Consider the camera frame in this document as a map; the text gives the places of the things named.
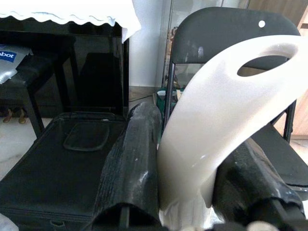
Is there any green bag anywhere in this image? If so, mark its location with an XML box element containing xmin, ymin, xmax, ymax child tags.
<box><xmin>155</xmin><ymin>89</ymin><xmax>174</xmax><ymax>116</ymax></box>

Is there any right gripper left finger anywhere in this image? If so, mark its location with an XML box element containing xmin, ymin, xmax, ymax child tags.
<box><xmin>92</xmin><ymin>101</ymin><xmax>162</xmax><ymax>231</ymax></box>

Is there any black folding chair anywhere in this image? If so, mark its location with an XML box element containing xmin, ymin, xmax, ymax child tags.
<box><xmin>161</xmin><ymin>6</ymin><xmax>308</xmax><ymax>193</ymax></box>

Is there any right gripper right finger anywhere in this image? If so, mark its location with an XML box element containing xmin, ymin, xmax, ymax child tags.
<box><xmin>215</xmin><ymin>139</ymin><xmax>304</xmax><ymax>231</ymax></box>

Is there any beige long handled dustpan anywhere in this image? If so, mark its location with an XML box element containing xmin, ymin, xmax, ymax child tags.
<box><xmin>156</xmin><ymin>35</ymin><xmax>308</xmax><ymax>231</ymax></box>

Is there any black bench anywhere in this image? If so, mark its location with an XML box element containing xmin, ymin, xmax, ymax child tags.
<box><xmin>0</xmin><ymin>36</ymin><xmax>80</xmax><ymax>139</ymax></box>

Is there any white lace tablecloth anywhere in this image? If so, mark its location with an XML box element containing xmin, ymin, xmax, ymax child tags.
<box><xmin>0</xmin><ymin>0</ymin><xmax>142</xmax><ymax>44</ymax></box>

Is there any black fabric bag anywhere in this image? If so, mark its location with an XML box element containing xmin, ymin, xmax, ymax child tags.
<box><xmin>0</xmin><ymin>111</ymin><xmax>129</xmax><ymax>231</ymax></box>

